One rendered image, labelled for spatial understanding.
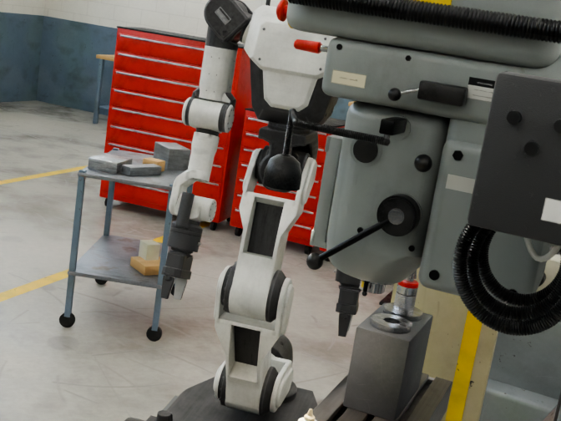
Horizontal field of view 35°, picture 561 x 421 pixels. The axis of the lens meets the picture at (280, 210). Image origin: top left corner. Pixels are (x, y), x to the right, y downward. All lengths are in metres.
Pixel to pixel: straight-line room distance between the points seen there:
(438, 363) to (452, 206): 2.09
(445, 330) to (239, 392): 1.15
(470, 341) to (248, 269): 1.33
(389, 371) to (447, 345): 1.58
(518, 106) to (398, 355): 0.85
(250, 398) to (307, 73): 0.94
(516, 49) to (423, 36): 0.15
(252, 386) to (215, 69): 0.89
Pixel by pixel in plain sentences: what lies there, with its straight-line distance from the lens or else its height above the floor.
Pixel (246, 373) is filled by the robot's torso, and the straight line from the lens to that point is 2.55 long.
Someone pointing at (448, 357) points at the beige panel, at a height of 0.57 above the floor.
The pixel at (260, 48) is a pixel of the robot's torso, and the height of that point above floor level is 1.66.
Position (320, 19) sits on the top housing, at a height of 1.75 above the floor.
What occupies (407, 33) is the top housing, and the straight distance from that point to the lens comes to 1.47.
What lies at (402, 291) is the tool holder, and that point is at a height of 1.19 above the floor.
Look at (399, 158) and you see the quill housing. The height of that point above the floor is 1.55.
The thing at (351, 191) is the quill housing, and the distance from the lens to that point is 1.55.
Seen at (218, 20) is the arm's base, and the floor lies 1.71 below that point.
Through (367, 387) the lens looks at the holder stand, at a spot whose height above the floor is 1.00.
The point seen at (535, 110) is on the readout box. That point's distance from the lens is 1.20.
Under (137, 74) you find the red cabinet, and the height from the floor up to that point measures 1.11.
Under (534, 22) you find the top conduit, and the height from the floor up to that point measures 1.80.
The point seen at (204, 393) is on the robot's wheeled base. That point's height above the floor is 0.57.
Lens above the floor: 1.76
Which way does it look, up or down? 13 degrees down
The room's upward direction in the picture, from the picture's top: 9 degrees clockwise
